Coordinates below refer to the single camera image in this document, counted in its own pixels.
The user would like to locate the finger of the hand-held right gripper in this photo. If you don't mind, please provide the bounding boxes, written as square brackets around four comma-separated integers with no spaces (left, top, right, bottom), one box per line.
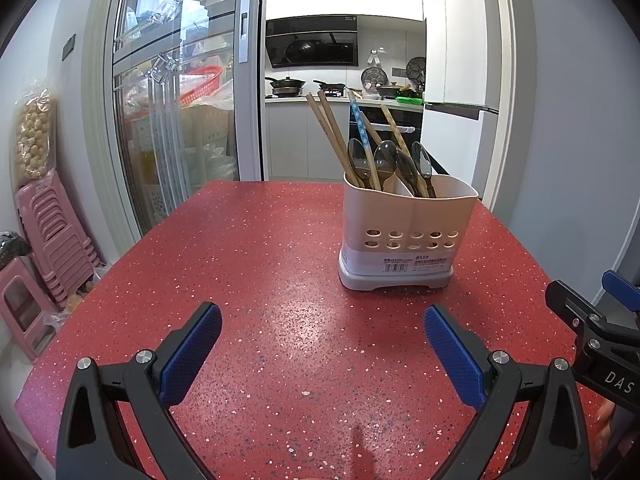
[545,280,607,333]
[601,270,640,311]

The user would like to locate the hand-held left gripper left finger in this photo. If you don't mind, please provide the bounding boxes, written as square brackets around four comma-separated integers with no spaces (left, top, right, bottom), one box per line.
[56,301,223,480]

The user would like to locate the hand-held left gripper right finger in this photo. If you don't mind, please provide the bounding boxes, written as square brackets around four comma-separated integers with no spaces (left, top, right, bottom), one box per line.
[424,304,593,480]

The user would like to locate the beige plastic utensil holder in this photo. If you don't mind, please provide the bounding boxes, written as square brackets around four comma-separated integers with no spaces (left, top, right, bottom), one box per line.
[337,172,479,292]

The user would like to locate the smoky plastic spoon black handle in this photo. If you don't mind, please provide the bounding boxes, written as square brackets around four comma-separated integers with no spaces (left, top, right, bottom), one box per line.
[347,137,371,188]
[373,140,399,193]
[396,149,421,197]
[411,141,436,198]

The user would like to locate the plain wooden chopstick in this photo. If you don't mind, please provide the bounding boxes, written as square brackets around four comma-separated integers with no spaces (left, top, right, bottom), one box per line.
[359,114,385,151]
[306,93,362,188]
[318,90,373,188]

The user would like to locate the thick bamboo chopstick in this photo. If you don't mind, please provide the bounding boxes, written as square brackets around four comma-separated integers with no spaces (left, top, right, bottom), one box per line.
[379,104,431,198]

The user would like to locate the blue patterned wooden chopstick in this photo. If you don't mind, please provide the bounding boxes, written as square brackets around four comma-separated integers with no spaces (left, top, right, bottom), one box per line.
[347,90,381,190]

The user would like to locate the single pink stool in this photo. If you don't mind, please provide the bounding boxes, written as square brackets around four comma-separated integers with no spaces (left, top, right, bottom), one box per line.
[0,256,63,363]

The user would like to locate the stack of pink plastic stools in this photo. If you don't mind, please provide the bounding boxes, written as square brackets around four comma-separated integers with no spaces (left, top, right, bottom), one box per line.
[15,175,101,306]

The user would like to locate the small black bag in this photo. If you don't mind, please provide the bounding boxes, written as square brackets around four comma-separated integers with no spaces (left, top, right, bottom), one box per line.
[0,231,33,271]

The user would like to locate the glass sliding door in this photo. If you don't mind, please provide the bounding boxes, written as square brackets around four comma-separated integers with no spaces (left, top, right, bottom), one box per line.
[82,0,266,233]

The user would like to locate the grey kitchen cabinets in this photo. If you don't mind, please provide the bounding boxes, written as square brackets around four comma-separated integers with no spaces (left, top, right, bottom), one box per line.
[264,95,426,181]

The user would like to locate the black built-in oven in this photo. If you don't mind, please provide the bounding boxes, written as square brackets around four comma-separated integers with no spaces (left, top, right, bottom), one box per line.
[347,105,426,161]

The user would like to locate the red plastic basket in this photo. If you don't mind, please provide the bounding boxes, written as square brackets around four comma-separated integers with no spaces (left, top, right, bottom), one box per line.
[177,65,223,106]

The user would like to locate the clear bag of beige balls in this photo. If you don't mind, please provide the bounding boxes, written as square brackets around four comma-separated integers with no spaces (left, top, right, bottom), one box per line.
[12,87,56,191]

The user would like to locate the round metal steamer rack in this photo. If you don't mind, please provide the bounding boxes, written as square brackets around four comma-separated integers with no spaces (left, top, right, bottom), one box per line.
[405,57,427,86]
[361,66,390,92]

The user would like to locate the white refrigerator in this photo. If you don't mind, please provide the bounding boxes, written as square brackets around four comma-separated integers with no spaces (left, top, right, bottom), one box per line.
[422,0,516,196]

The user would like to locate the black wok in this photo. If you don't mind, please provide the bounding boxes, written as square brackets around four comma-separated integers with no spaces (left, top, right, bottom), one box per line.
[265,77,307,97]

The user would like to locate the black range hood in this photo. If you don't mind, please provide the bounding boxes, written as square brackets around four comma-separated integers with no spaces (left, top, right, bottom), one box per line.
[265,16,360,68]

